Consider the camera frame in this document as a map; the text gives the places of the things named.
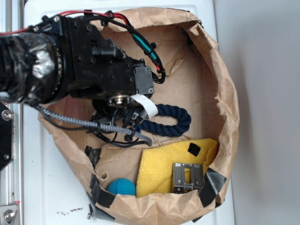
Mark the yellow cloth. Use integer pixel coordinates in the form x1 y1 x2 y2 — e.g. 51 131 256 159
136 138 218 198

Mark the grey metal bracket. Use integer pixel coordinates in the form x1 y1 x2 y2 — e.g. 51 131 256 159
172 163 203 194

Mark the aluminium extrusion rail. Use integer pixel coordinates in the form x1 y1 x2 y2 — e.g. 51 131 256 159
0 0 25 225

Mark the metal corner bracket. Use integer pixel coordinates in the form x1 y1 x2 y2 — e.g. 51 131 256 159
0 204 20 225

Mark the black octagonal mount plate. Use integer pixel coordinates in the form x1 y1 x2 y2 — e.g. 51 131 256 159
0 102 13 172

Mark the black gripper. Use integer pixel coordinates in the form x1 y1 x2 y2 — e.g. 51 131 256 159
38 15 158 120

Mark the blue ball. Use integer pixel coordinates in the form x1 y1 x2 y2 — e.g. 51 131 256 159
107 178 136 196

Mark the brown paper bag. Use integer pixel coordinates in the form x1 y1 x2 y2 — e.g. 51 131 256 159
39 7 240 225

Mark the grey braided cable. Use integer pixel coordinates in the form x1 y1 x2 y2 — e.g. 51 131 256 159
36 104 153 147

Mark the dark blue rope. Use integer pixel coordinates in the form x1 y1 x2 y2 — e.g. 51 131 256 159
135 104 192 138

